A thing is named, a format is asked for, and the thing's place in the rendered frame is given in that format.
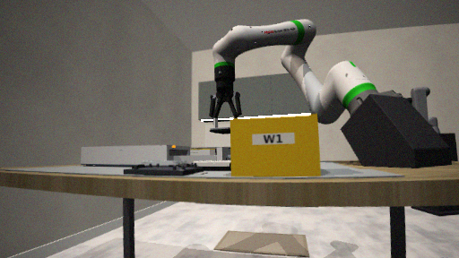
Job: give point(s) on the yellow bin labelled w1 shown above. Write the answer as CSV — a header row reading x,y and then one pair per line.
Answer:
x,y
275,146

